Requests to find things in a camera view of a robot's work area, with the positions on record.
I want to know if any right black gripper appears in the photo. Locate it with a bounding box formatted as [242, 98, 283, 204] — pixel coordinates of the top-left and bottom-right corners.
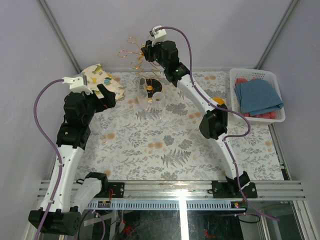
[140, 37, 168, 70]

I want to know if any gold wine glass rack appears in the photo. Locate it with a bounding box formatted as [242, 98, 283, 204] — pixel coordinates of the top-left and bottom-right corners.
[117, 36, 163, 101]

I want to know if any short clear wine glass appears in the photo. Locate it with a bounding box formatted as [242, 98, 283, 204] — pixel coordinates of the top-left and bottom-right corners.
[152, 92, 166, 120]

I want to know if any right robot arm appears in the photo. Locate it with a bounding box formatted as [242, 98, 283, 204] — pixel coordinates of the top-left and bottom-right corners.
[141, 40, 258, 199]

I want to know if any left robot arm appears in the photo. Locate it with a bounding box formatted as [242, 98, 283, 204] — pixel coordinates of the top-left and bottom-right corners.
[28, 84, 116, 239]

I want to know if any tall clear flute glass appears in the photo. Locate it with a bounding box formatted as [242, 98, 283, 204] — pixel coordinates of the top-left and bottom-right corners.
[136, 78, 149, 110]

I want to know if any dinosaur print cloth bag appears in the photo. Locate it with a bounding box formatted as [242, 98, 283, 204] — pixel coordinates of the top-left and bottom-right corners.
[75, 63, 125, 101]

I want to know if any floral table mat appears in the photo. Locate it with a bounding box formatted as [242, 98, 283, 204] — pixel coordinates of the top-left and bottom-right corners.
[74, 71, 284, 181]

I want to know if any yellow plastic goblet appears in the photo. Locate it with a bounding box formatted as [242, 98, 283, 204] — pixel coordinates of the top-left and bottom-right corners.
[212, 97, 226, 105]

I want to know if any white plastic basket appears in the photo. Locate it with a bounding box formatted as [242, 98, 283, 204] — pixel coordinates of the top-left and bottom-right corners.
[229, 68, 286, 125]

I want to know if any blue folded cloth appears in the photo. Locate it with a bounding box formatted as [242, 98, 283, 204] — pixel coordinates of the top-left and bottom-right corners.
[234, 78, 285, 117]

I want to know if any red cloth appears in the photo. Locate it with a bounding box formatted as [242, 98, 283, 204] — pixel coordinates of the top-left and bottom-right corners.
[234, 77, 279, 120]

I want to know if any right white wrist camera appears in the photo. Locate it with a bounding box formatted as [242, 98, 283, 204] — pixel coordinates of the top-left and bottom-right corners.
[149, 25, 167, 46]

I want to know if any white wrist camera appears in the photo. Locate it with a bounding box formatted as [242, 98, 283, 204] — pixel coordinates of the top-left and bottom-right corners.
[149, 25, 167, 46]
[62, 74, 93, 95]

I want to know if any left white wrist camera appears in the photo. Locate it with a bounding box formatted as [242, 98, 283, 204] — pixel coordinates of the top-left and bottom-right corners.
[62, 74, 93, 95]

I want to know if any aluminium front rail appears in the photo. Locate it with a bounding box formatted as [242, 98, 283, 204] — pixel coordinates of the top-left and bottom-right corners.
[51, 180, 306, 212]

